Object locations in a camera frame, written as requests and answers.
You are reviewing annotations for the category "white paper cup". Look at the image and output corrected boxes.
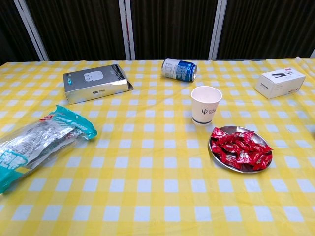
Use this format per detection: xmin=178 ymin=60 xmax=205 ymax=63
xmin=190 ymin=86 xmax=223 ymax=126

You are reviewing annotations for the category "metal bowl of red candies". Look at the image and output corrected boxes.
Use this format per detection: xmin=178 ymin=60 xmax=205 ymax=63
xmin=208 ymin=125 xmax=273 ymax=174

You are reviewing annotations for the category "blue beverage can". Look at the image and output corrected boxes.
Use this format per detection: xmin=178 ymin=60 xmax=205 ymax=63
xmin=161 ymin=58 xmax=198 ymax=83

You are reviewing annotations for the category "yellow checkered tablecloth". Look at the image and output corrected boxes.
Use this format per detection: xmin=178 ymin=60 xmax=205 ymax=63
xmin=0 ymin=57 xmax=315 ymax=236

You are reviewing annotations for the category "silver earbuds box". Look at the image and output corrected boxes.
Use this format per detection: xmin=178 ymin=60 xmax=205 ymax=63
xmin=63 ymin=63 xmax=134 ymax=105

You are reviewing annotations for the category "teal snack bag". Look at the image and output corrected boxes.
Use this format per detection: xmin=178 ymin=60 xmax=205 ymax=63
xmin=0 ymin=105 xmax=98 ymax=194

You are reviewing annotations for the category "white stapler box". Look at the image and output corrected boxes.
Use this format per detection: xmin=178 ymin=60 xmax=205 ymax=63
xmin=254 ymin=68 xmax=307 ymax=100

